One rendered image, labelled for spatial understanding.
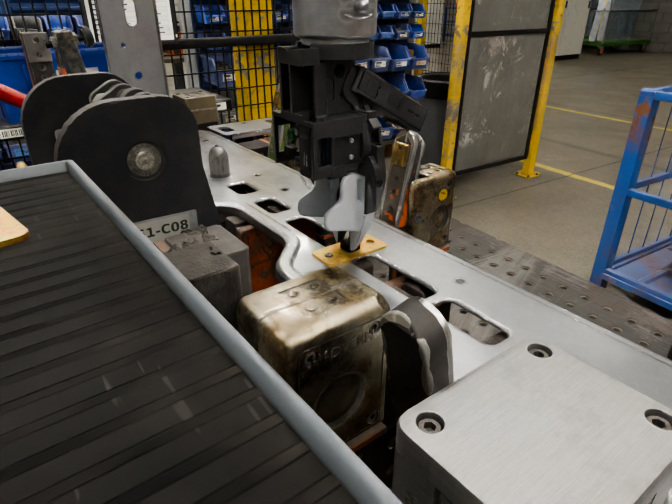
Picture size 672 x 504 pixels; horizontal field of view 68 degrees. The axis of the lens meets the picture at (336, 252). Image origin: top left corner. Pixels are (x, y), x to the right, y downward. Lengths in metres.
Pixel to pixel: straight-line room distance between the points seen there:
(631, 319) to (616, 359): 0.67
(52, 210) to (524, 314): 0.38
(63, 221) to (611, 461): 0.26
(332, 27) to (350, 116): 0.08
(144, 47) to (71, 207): 0.91
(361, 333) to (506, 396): 0.13
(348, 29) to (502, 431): 0.35
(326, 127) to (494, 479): 0.34
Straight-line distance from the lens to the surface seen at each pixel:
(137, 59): 1.18
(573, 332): 0.48
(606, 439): 0.22
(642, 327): 1.12
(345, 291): 0.34
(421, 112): 0.55
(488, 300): 0.50
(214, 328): 0.17
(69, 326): 0.19
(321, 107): 0.47
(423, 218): 0.69
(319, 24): 0.46
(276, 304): 0.33
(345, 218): 0.51
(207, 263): 0.35
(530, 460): 0.21
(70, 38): 0.86
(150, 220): 0.45
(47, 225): 0.28
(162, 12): 1.49
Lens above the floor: 1.26
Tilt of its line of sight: 27 degrees down
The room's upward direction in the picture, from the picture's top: straight up
